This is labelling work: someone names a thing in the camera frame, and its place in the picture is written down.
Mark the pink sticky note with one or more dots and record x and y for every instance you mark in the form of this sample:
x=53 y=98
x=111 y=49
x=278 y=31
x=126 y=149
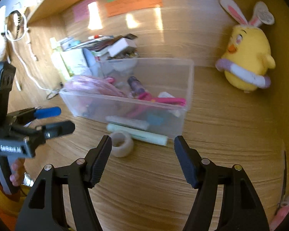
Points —
x=81 y=10

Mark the pink plastic bag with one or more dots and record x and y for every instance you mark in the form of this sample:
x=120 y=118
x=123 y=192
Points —
x=94 y=85

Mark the pink plush keychain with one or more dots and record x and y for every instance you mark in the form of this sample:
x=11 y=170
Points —
x=281 y=214

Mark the orange sticky note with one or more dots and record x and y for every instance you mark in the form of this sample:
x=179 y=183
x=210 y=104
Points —
x=119 y=7

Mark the white ointment tube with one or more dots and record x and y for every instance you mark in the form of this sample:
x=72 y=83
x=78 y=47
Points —
x=128 y=122

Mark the mint green tube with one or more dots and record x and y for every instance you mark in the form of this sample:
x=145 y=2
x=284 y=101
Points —
x=140 y=134

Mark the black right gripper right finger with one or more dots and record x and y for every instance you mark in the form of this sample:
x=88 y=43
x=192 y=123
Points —
x=241 y=207

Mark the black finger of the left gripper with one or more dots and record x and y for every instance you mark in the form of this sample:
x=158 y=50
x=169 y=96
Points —
x=58 y=129

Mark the white small box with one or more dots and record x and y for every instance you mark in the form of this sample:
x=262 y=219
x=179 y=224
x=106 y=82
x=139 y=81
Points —
x=121 y=46

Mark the blue tape roll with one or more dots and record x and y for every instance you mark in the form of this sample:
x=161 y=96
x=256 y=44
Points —
x=155 y=120

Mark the clear plastic storage bin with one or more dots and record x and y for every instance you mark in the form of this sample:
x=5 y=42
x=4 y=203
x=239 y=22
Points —
x=160 y=77

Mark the glasses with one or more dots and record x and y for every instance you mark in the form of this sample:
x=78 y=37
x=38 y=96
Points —
x=52 y=94

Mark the white paper carton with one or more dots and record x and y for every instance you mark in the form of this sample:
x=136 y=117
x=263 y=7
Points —
x=76 y=61

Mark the white tape roll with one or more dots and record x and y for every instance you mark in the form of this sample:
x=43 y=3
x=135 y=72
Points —
x=122 y=144

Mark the black purple cosmetic bottle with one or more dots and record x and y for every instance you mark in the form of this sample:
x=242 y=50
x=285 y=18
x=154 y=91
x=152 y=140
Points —
x=136 y=86

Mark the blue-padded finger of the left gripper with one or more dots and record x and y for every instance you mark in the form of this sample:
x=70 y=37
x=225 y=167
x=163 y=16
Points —
x=47 y=112

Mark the white bowl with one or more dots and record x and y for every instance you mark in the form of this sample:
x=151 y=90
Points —
x=123 y=65

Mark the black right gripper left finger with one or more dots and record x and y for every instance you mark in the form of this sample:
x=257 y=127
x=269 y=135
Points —
x=44 y=207

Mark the person's left hand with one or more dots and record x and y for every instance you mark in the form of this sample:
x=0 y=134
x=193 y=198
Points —
x=18 y=171

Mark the yellow chick plush toy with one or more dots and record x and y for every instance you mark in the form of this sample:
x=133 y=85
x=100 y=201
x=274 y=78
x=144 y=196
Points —
x=248 y=54

